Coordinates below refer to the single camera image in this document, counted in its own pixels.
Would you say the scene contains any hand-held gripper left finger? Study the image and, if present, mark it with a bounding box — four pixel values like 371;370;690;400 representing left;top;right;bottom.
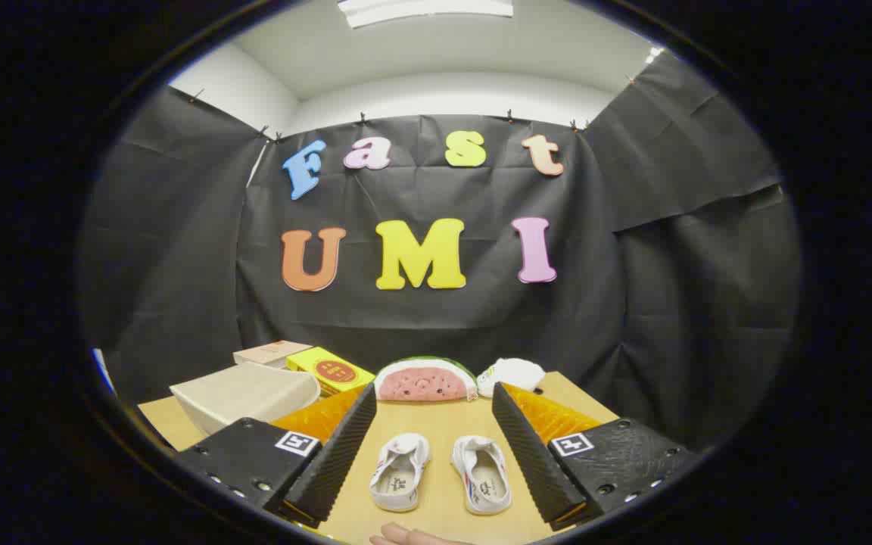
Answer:
176;382;378;529

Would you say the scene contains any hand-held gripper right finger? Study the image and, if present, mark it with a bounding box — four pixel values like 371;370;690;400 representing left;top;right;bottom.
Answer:
491;382;700;531

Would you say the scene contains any white canvas shoe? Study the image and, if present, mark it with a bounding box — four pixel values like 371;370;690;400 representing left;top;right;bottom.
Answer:
369;433;431;513
451;435;513;516

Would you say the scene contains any beige fabric storage box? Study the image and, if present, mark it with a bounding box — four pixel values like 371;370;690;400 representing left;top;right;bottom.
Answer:
170;362;322;436

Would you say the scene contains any white plush toy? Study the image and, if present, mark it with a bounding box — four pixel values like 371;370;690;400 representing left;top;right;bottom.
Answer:
476;358;547;399

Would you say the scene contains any yellow book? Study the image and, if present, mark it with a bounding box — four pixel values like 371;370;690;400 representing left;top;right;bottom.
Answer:
286;347;376;397

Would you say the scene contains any watermelon slice plush toy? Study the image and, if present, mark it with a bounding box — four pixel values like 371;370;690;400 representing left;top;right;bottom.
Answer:
373;357;478;403

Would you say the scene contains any beige book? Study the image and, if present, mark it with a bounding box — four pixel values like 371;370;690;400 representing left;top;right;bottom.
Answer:
233;341;313;369

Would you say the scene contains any ceiling light panel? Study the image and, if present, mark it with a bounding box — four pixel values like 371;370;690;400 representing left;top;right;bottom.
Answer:
336;0;515;30

